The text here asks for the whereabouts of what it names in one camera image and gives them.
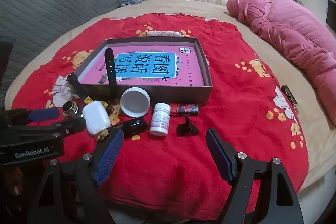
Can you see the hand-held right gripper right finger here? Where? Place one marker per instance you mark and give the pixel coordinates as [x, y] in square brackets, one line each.
[218, 158]

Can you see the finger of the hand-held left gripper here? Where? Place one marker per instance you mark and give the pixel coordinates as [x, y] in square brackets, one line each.
[43, 114]
[71, 126]

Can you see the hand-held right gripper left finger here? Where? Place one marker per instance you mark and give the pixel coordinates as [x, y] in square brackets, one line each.
[110, 155]

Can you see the silver metal pipe fitting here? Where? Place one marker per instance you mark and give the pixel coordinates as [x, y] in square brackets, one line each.
[70, 108]

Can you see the white earbuds case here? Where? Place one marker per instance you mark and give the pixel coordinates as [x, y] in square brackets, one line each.
[95, 116]

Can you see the black and gold faceted bottle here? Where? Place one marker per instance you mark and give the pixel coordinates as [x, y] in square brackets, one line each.
[134, 127]

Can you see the black hair clip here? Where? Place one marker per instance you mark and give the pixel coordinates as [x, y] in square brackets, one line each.
[186, 129]

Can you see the red floral lighter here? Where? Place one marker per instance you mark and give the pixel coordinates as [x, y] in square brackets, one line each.
[186, 109]

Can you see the white ribbed jar lid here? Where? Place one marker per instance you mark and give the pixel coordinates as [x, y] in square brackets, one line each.
[134, 102]

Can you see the white pill bottle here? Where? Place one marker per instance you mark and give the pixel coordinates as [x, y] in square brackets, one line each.
[159, 121]

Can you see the grey cardboard box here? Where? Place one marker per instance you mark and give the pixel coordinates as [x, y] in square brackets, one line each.
[170, 94]

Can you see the person's left hand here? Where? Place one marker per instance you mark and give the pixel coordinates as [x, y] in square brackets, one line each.
[13, 182]

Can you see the red floral blanket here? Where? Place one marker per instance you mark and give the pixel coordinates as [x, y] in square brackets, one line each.
[236, 108]

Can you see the brown patterned flat object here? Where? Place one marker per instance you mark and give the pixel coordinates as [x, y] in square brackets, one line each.
[290, 99]

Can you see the pink and blue book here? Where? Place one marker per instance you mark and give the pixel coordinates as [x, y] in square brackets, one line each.
[183, 66]

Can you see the grey quilted headboard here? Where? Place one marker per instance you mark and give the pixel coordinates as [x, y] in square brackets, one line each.
[52, 8]

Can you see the blue patterned cloth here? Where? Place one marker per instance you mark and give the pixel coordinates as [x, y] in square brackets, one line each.
[131, 1]

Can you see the pink quilt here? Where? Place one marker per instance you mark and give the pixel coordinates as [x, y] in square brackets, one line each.
[288, 29]

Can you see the beige bed sheet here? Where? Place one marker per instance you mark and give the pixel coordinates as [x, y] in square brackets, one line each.
[183, 7]

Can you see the black television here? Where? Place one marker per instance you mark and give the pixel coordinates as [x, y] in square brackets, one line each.
[332, 14]

